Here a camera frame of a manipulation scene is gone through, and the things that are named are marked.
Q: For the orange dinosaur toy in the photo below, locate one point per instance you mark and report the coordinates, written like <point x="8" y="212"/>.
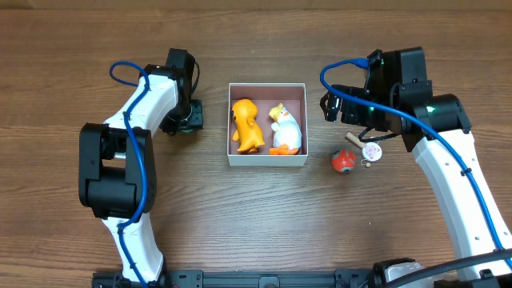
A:
<point x="247" y="132"/>

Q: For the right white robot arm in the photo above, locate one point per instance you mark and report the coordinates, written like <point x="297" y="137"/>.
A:
<point x="398" y="97"/>

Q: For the white box pink interior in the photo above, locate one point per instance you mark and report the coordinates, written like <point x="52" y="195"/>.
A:
<point x="266" y="96"/>

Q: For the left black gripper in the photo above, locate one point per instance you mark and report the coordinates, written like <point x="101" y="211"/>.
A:
<point x="194" y="116"/>

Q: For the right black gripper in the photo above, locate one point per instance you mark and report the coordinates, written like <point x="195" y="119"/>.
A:
<point x="345" y="106"/>

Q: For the orange round ball toy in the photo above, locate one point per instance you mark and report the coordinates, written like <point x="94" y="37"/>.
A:
<point x="343" y="161"/>

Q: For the wooden pig rattle drum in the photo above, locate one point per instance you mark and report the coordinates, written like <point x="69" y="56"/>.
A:
<point x="370" y="151"/>

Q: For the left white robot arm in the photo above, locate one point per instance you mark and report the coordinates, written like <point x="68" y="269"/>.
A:
<point x="117" y="174"/>

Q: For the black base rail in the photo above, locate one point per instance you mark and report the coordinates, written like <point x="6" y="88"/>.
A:
<point x="338" y="279"/>

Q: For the white plush duck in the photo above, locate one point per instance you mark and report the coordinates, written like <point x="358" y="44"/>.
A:
<point x="287" y="138"/>

